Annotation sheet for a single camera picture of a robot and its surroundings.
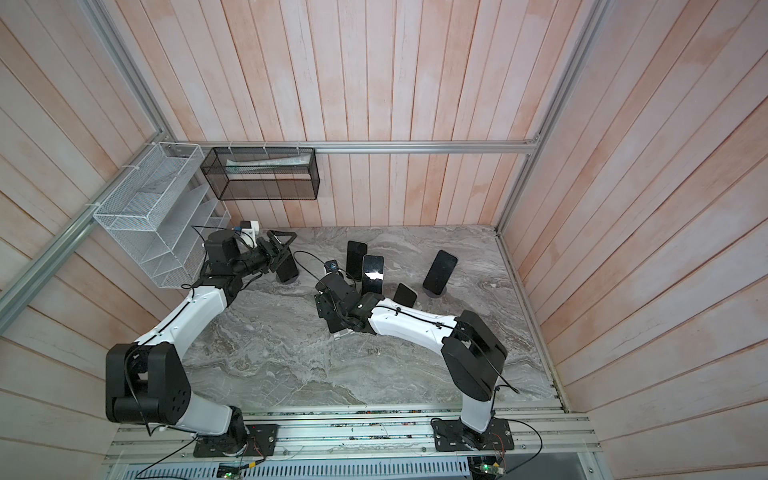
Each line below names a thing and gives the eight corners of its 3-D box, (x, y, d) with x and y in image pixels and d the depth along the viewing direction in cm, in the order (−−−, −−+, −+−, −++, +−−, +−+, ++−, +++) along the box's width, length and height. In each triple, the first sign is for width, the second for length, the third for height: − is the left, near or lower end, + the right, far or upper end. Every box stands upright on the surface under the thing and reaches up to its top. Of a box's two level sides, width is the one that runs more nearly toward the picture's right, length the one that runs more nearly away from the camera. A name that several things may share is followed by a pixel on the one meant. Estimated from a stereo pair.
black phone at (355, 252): (348, 287, 105) (345, 263, 94) (350, 265, 112) (347, 240, 101) (367, 287, 105) (365, 263, 94) (367, 265, 112) (366, 240, 101)
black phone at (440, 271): (420, 293, 104) (426, 267, 92) (434, 275, 109) (440, 248, 97) (436, 302, 102) (444, 277, 90) (449, 283, 107) (458, 257, 95)
